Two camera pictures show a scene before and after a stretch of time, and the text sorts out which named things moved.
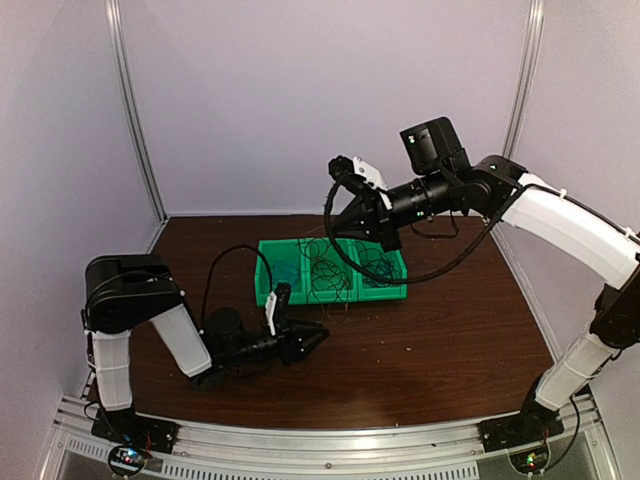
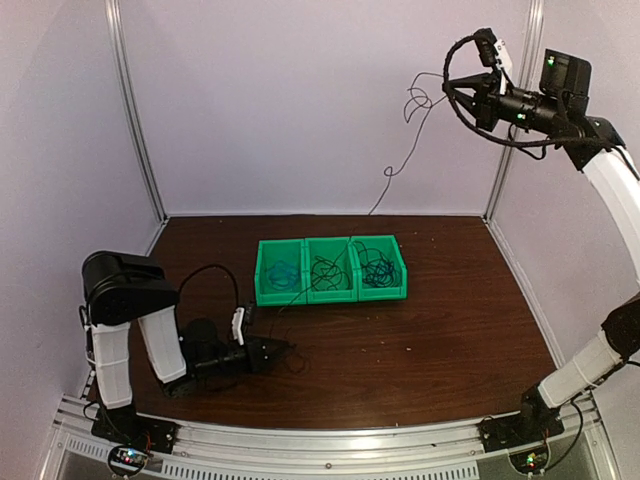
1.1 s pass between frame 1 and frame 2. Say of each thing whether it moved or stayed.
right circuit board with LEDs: stayed
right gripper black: moved
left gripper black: moved
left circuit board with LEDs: stayed
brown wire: moved
